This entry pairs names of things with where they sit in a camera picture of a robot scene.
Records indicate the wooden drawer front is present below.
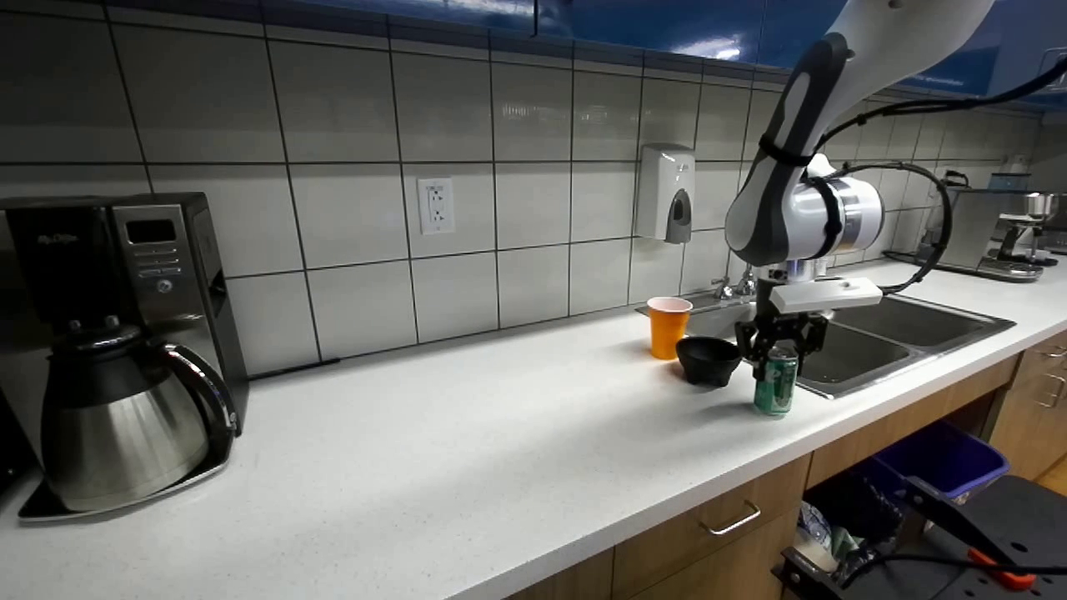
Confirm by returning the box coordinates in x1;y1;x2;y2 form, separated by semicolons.
502;547;617;600
606;454;814;600

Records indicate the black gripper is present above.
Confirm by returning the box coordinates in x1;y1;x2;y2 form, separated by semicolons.
735;305;832;378

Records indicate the wooden side cabinet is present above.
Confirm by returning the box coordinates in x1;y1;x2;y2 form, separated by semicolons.
983;330;1067;496

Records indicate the orange paper cup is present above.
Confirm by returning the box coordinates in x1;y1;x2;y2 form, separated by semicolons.
642;294;697;365

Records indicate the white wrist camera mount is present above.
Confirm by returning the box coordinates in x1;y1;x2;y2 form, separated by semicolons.
770;274;885;318

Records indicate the white wall soap dispenser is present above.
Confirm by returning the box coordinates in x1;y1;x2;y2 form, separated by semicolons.
634;148;699;249

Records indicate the black coffee maker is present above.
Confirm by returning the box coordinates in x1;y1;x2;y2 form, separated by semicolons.
0;189;253;525

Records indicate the black bowl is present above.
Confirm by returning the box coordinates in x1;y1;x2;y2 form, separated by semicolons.
674;334;747;390

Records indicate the silver drawer handle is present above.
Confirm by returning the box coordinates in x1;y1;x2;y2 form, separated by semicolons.
702;500;765;544

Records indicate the stainless steel double sink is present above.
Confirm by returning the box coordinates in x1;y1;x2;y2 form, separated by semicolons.
682;280;1019;402

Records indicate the stainless steel coffee carafe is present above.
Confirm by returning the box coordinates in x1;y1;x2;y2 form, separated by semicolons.
37;318;241;518

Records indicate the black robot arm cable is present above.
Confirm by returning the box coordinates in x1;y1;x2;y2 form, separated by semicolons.
814;52;1067;300

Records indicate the orange handled clamp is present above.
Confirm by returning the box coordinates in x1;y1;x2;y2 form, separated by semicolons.
962;547;1044;598

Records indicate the green soda can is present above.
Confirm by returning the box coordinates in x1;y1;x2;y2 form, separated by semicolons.
750;340;800;425

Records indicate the blue cabinet door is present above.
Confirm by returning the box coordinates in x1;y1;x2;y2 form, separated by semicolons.
261;0;543;40
534;0;845;80

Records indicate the wooden under-sink panel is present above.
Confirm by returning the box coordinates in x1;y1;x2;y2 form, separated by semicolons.
803;350;1024;494

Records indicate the silver espresso machine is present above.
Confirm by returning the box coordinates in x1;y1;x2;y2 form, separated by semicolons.
911;168;1064;286

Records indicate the black robot cart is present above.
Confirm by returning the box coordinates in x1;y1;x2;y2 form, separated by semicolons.
774;472;1067;600

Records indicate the blue plastic bin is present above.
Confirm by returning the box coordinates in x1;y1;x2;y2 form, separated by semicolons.
866;425;1014;508

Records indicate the white wall outlet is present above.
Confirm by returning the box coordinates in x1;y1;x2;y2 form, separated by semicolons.
416;175;461;240

